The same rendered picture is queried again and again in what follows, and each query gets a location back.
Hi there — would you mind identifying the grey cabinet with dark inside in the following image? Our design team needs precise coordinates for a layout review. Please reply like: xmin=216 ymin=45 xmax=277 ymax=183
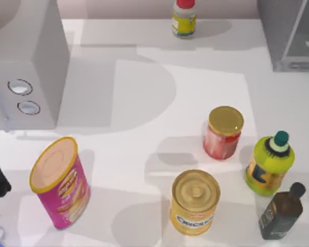
xmin=256 ymin=0 xmax=309 ymax=73

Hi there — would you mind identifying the pale microwave oven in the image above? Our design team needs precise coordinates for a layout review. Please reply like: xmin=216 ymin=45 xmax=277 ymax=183
xmin=0 ymin=0 xmax=70 ymax=132

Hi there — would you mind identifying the green bottle with teal cap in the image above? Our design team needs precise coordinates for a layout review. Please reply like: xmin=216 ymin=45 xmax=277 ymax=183
xmin=245 ymin=131 xmax=296 ymax=197

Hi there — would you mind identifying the dark brown square bottle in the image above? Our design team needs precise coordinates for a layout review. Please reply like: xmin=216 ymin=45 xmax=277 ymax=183
xmin=259 ymin=182 xmax=306 ymax=240

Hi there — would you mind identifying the red capped yellow label bottle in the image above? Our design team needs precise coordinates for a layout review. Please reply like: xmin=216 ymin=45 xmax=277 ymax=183
xmin=172 ymin=0 xmax=197 ymax=40

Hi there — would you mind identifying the yellow can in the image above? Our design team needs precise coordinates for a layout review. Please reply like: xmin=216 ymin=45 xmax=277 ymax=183
xmin=169 ymin=169 xmax=221 ymax=237

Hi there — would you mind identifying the large microwave knob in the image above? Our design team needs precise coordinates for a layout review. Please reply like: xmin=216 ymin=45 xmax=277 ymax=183
xmin=7 ymin=79 xmax=33 ymax=96

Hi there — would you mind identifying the pink canister with yellow rim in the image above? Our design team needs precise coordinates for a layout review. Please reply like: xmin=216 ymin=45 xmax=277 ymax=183
xmin=28 ymin=136 xmax=91 ymax=231

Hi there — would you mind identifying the small microwave knob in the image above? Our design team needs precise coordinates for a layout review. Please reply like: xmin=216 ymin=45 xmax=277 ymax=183
xmin=17 ymin=100 xmax=41 ymax=115

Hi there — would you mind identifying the gold lidded red jar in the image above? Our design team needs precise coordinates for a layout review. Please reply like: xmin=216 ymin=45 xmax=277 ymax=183
xmin=202 ymin=105 xmax=245 ymax=161

